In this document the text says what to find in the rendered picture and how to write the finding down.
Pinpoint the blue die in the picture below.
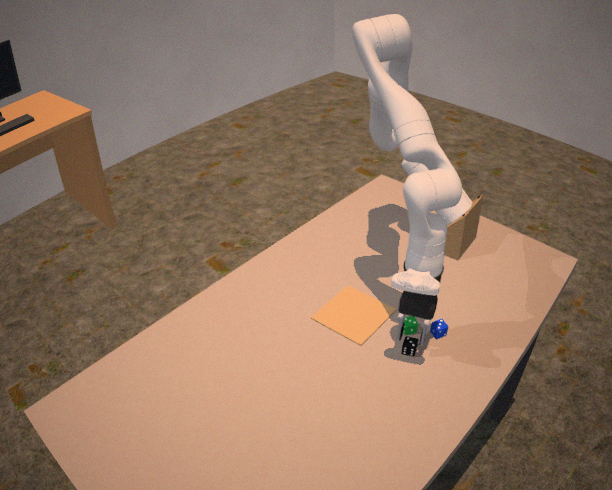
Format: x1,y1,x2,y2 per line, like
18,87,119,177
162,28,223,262
430,319,448,339

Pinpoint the black die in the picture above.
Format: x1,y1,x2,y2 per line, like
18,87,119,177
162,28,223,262
401,336,419,357

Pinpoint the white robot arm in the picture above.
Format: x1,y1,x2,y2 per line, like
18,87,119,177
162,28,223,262
352,14,472,257

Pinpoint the green die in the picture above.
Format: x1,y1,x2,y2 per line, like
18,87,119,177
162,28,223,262
403,316,418,335

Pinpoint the orange flat square mat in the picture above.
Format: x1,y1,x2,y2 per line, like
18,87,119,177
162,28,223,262
311,286,396,346

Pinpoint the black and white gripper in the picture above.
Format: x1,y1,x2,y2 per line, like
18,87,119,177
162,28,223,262
391,245,444,346

